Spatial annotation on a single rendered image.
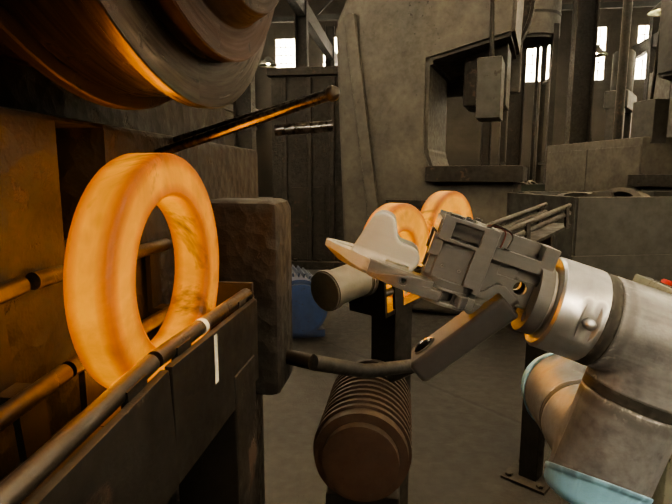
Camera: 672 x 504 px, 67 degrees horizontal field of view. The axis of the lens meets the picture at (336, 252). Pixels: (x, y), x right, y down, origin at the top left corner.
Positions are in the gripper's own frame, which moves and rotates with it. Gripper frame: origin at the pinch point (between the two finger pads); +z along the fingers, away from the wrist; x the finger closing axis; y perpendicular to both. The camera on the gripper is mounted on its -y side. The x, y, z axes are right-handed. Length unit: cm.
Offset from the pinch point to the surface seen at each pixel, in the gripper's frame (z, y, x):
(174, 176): 12.7, 3.8, 12.3
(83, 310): 11.9, -4.6, 21.7
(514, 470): -60, -59, -89
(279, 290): 5.7, -8.1, -7.9
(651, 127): -153, 93, -340
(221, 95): 12.5, 10.8, 7.8
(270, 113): 9.4, 10.8, 3.4
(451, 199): -13.2, 7.8, -45.2
